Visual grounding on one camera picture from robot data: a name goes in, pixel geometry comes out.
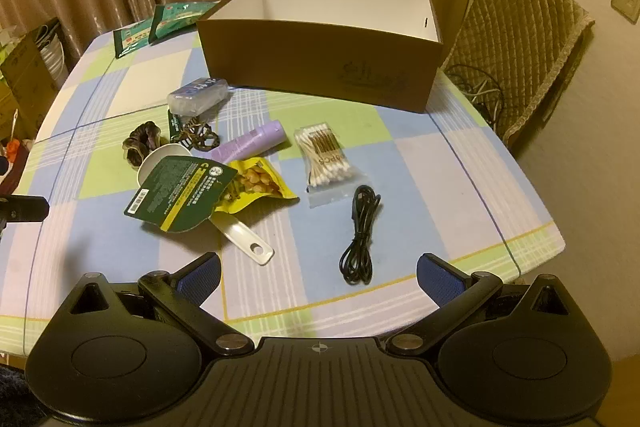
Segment brown scrunchie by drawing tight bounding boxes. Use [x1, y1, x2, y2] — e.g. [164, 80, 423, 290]
[122, 120, 161, 170]

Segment tangled black cables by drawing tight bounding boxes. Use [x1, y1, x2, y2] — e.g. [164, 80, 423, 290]
[442, 64, 506, 128]

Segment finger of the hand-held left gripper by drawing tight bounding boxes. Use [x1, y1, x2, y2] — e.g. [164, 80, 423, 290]
[0, 194, 50, 224]

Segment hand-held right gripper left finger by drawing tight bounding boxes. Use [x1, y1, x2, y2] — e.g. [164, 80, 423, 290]
[69, 251, 256, 356]

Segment chair with quilted cover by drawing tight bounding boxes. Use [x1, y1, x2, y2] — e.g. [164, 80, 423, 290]
[440, 0, 596, 148]

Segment black cable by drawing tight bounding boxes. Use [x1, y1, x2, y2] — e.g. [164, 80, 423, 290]
[339, 185, 383, 286]

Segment dark green card package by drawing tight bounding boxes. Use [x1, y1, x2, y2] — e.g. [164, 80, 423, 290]
[124, 155, 240, 234]

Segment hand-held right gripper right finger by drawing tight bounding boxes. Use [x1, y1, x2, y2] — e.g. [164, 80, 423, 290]
[386, 251, 572, 355]

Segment plain cardboard carton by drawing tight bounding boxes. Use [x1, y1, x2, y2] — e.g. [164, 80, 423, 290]
[0, 27, 58, 140]

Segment white paper bag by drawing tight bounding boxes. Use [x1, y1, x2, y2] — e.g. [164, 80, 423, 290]
[37, 19, 68, 82]

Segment white plastic spoon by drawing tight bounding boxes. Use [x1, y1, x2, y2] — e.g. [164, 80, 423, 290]
[137, 144, 276, 267]

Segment brown cardboard box white inside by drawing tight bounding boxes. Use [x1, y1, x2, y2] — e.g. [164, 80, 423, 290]
[196, 0, 445, 114]

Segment green food packet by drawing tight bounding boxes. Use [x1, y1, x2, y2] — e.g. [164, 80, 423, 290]
[149, 2, 220, 44]
[114, 19, 156, 59]

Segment yellow snack packet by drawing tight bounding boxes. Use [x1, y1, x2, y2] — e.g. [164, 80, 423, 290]
[212, 157, 300, 214]

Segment clear floss box blue label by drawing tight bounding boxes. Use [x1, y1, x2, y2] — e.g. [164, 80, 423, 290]
[167, 77, 231, 115]

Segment bag of cotton swabs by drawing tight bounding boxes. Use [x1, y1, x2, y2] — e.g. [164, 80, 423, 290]
[294, 122, 355, 208]

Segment purple tube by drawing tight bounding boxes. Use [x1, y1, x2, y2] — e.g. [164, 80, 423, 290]
[209, 119, 286, 162]

